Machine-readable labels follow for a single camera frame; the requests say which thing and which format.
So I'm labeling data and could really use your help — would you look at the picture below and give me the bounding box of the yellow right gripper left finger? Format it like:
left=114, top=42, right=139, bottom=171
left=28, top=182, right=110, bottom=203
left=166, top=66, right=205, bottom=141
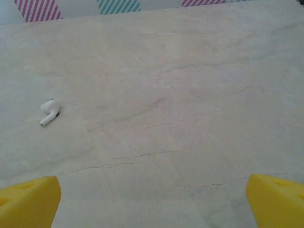
left=0, top=176, right=62, bottom=228

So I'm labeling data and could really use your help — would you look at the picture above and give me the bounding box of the white wireless earbud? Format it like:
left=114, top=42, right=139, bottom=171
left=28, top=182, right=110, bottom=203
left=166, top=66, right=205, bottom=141
left=39, top=99, right=60, bottom=126

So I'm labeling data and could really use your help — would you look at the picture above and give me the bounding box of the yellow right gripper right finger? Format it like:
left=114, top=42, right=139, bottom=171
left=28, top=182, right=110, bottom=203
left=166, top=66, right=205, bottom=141
left=246, top=173, right=304, bottom=228

